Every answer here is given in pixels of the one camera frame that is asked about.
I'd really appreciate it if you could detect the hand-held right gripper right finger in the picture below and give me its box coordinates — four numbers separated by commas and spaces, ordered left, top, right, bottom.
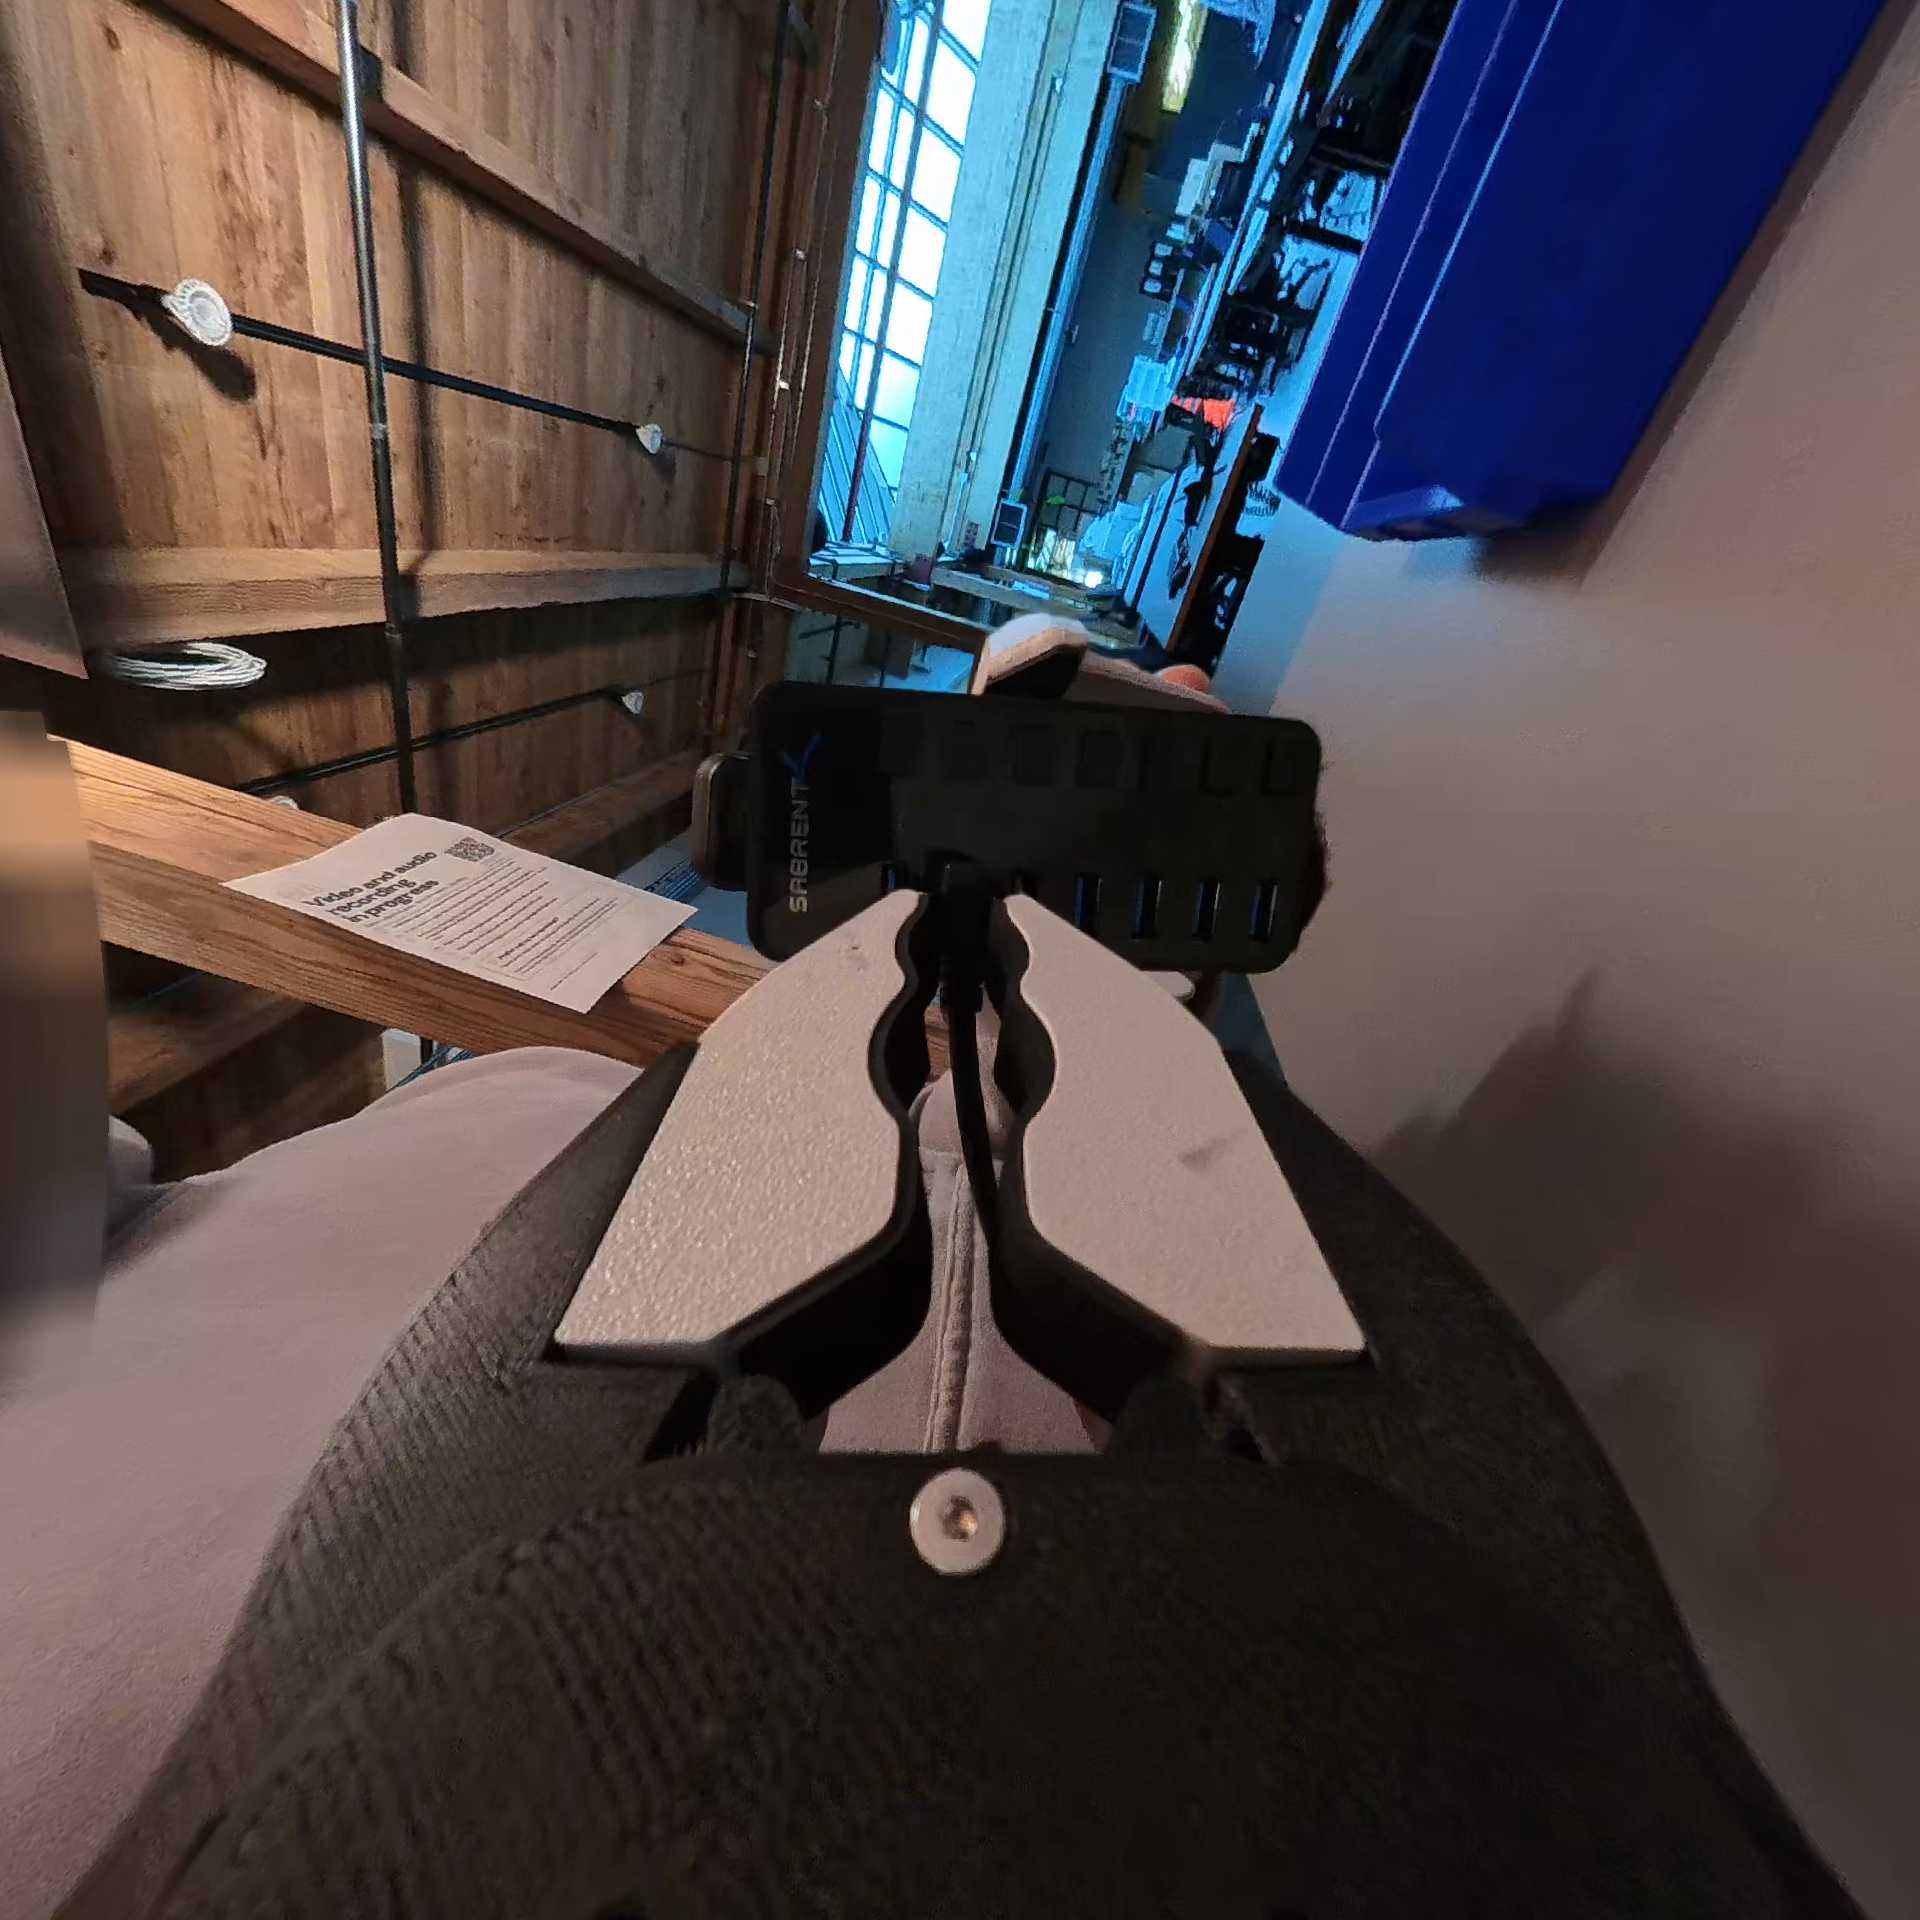
995, 894, 1373, 1408

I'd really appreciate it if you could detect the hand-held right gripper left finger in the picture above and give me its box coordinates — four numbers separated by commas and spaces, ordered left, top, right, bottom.
555, 885, 935, 1408

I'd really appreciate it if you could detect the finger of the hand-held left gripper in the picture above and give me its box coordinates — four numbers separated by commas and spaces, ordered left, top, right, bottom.
970, 607, 1109, 702

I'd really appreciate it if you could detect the black usb hub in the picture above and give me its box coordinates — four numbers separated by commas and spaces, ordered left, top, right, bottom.
739, 678, 1327, 981

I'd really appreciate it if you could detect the black usb cable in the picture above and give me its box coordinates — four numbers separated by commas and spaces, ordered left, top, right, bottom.
927, 852, 1024, 1250

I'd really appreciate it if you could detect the white printed paper notice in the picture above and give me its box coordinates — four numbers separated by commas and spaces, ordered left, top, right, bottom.
222, 812, 698, 1012

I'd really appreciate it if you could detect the paned window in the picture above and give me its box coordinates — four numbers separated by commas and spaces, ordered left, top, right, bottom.
829, 0, 995, 500

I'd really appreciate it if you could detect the black metal pipe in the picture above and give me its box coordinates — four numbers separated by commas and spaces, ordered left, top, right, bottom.
330, 0, 426, 823

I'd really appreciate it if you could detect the wooden beam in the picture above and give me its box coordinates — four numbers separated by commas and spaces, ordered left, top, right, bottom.
66, 737, 962, 1074

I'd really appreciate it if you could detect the person in beige hoodie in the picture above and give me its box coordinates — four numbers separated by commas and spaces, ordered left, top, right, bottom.
0, 1041, 1103, 1920

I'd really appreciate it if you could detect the blue plastic bin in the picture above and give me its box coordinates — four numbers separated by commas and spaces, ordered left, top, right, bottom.
1271, 0, 1895, 543

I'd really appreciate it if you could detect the white coiled cable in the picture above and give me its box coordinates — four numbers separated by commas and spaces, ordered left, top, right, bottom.
98, 640, 272, 696

